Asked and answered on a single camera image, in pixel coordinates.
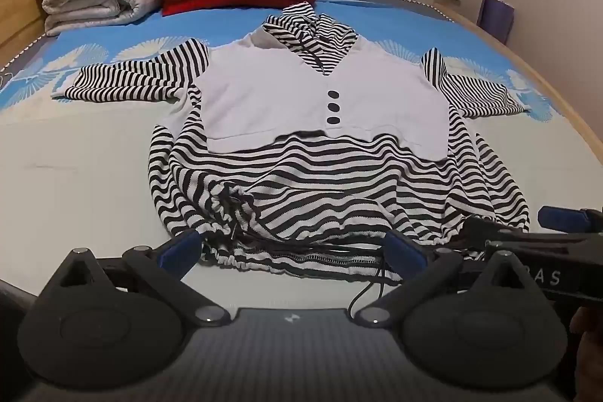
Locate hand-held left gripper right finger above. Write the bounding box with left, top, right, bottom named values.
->
left=353, top=230, right=549, bottom=327

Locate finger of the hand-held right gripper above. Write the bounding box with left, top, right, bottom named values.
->
left=461, top=216, right=527, bottom=249
left=538, top=206, right=603, bottom=235

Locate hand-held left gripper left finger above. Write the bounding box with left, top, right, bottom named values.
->
left=40, top=229, right=231, bottom=327

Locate black white striped hooded shirt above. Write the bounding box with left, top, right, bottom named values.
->
left=51, top=2, right=533, bottom=318

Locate blue patterned bed sheet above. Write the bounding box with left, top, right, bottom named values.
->
left=0, top=0, right=587, bottom=306

